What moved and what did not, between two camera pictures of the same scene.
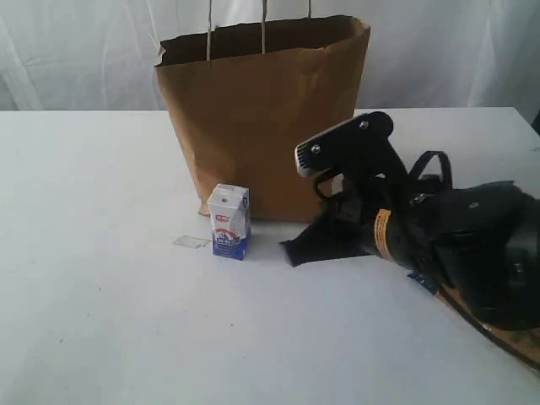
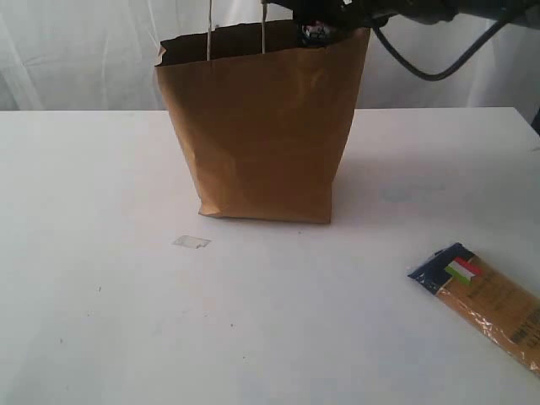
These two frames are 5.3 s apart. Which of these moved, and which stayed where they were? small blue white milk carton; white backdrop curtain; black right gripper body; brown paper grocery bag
Moved: black right gripper body; small blue white milk carton
Stayed: brown paper grocery bag; white backdrop curtain
